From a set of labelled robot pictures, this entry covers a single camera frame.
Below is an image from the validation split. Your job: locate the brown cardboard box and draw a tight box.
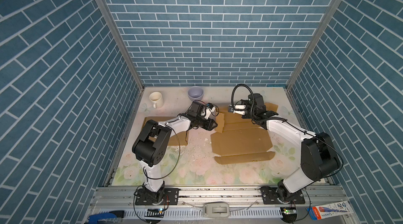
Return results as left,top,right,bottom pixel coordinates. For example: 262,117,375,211
142,116,188,147

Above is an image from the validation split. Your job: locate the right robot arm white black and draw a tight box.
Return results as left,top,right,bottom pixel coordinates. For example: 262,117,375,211
232,94,344,203

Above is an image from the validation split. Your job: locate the white slotted cable duct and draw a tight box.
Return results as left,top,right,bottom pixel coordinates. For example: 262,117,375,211
124,207,284,220

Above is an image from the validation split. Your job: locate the brown cardboard sheet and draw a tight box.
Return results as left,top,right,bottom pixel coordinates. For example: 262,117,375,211
211,103,275,165

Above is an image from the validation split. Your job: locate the small green circuit board right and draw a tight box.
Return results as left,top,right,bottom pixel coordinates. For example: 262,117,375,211
282,208,298,215

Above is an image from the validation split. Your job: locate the lavender speckled ceramic cup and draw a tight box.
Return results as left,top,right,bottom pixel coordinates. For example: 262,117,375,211
187,86,204,101

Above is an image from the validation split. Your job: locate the aluminium mounting rail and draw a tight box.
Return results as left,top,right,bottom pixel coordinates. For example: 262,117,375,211
90,183,347,210

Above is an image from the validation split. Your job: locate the blue tool at bottom left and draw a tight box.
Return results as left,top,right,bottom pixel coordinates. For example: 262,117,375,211
86,210,125,224

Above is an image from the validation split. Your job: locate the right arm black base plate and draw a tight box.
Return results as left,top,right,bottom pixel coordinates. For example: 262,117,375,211
260,186,305,205

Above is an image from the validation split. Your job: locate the white red blue carton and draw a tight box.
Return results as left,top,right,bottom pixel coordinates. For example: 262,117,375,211
307,201,353,220

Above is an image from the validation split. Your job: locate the white ceramic mug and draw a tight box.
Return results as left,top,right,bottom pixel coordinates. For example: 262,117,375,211
149,91,164,109

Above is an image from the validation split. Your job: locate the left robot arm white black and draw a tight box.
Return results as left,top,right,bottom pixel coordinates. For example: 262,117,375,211
132,100,219,195

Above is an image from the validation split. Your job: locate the grey plastic handle clamp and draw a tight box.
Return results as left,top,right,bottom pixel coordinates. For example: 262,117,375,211
203,202,230,218

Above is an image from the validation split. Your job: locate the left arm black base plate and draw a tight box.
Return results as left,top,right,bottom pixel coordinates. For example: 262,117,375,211
135,187,179,206

